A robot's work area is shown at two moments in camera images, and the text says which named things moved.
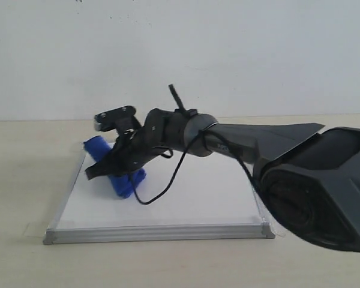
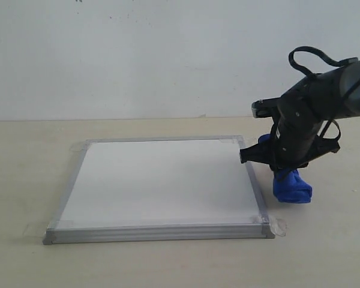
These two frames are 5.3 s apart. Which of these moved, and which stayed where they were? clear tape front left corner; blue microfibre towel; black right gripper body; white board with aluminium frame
Moved: black right gripper body; blue microfibre towel
Stayed: white board with aluminium frame; clear tape front left corner
